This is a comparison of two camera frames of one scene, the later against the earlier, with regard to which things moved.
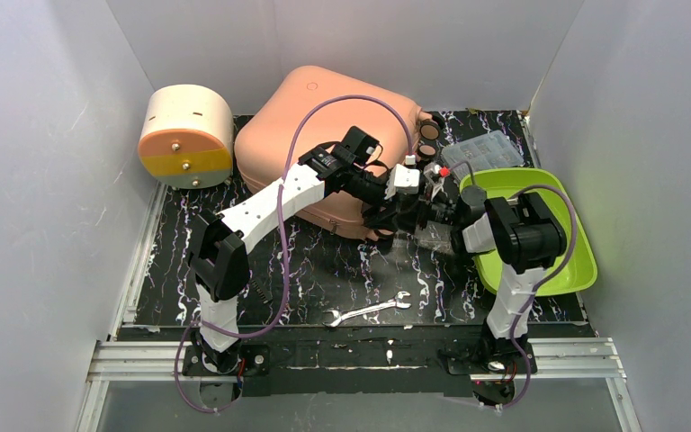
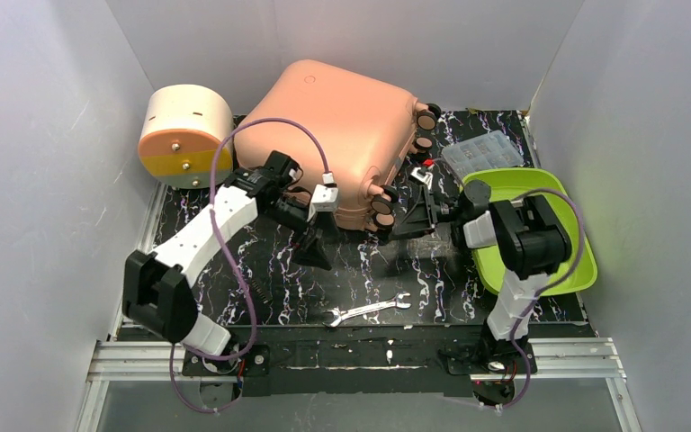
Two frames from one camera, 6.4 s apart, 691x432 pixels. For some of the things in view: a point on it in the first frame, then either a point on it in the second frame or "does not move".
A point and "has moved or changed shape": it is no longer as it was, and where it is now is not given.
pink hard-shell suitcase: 266,118 has moved or changed shape
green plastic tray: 578,265 does not move
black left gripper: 390,213 to 308,224
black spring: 259,292 does not move
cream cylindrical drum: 187,138 does not move
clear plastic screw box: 491,149 does not move
